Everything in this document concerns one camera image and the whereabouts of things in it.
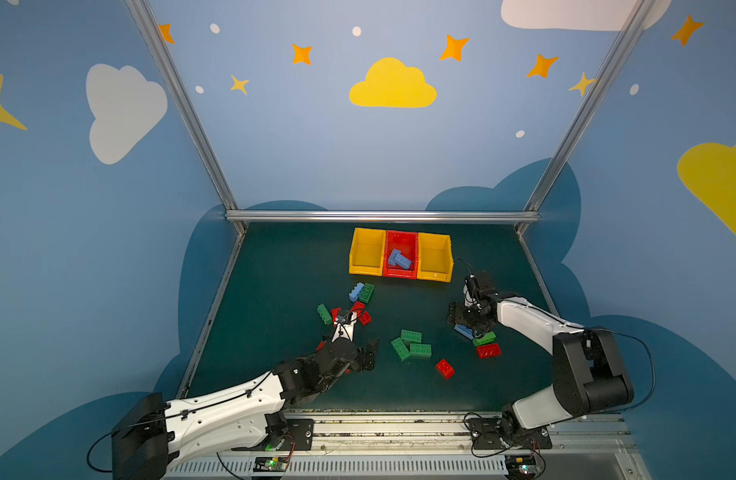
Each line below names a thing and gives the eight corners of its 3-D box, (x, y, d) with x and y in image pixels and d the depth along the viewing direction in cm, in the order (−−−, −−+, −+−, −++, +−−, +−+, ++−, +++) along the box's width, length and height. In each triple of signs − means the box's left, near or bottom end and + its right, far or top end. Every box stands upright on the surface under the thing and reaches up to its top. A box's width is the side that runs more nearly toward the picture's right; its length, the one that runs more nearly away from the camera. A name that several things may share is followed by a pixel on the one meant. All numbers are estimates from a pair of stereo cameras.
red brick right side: (478, 359, 90) (482, 355, 87) (475, 349, 92) (478, 345, 89) (498, 356, 90) (502, 352, 88) (494, 346, 92) (498, 342, 90)
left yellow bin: (349, 275, 107) (348, 265, 102) (351, 238, 119) (351, 227, 114) (385, 276, 107) (386, 265, 102) (384, 239, 119) (385, 227, 114)
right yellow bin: (416, 286, 107) (420, 273, 100) (412, 245, 119) (414, 232, 113) (452, 286, 107) (458, 274, 101) (444, 246, 119) (448, 232, 113)
